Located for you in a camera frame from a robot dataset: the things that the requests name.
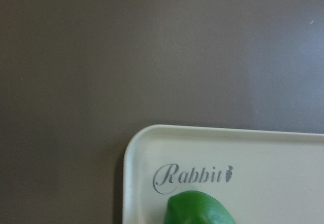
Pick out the cream rabbit print tray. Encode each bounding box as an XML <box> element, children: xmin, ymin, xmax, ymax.
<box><xmin>123</xmin><ymin>125</ymin><xmax>323</xmax><ymax>223</ymax></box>

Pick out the green lime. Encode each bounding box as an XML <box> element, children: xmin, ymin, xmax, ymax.
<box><xmin>164</xmin><ymin>191</ymin><xmax>235</xmax><ymax>223</ymax></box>

